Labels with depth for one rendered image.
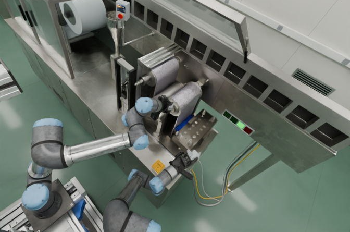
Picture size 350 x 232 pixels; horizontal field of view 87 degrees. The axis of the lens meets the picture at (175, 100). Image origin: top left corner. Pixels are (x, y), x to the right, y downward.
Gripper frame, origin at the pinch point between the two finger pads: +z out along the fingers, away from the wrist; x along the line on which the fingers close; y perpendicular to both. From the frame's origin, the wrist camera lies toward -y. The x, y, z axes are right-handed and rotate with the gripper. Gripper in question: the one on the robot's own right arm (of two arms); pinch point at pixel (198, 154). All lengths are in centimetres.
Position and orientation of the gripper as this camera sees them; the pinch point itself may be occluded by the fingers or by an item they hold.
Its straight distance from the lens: 124.3
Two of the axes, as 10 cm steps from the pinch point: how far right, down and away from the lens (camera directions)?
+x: -5.3, 1.8, 8.3
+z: 7.3, -4.0, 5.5
